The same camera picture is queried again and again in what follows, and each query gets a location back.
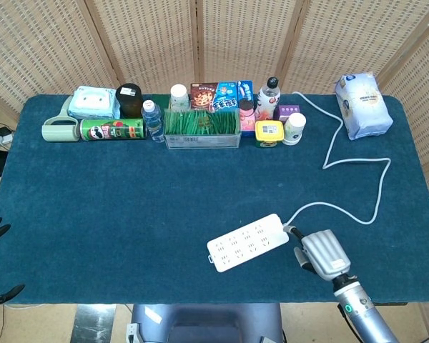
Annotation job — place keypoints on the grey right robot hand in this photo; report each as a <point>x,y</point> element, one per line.
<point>323,252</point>

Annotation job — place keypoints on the white power strip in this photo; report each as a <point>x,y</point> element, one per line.
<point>248,243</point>

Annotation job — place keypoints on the pale green bottle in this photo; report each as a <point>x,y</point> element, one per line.
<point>59,132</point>

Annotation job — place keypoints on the floral paper cup stack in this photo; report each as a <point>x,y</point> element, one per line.
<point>295,128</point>

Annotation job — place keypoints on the yellow lid green container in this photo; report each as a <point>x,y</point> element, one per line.
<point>269,133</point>

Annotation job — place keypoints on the shiny metal floor plate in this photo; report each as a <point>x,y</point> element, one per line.
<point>93,323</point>

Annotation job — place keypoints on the blue robot torso base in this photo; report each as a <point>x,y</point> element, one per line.
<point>207,323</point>

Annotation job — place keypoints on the small purple box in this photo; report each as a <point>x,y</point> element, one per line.
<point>287,110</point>

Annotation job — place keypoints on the white blue tissue pack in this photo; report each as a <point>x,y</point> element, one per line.
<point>363,107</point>

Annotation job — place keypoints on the pink and blue box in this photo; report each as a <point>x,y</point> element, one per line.
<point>247,119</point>

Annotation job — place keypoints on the green Pringles can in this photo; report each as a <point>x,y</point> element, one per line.
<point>111,129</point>

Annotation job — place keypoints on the blue carpet table cover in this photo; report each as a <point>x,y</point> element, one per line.
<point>146,200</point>

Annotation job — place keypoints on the white orange drink bottle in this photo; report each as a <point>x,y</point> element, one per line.
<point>269,100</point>

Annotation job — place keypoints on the light blue wet wipes pack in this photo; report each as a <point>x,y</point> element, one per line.
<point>93,101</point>

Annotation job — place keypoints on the clear box of green packets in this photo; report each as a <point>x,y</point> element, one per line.
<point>202,125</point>

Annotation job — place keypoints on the blue Oreo box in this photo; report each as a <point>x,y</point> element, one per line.
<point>245,90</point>

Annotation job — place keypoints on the blue snack box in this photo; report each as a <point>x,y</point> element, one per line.
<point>227,98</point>

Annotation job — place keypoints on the dark mesh pen holder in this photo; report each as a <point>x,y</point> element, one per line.
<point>129,101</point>

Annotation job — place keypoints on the clear water bottle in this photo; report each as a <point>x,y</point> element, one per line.
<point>153,123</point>

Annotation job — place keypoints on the brown chocolate snack box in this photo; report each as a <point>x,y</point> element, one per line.
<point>203,96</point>

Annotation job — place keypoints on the woven bamboo folding screen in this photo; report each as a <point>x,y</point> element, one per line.
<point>236,39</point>

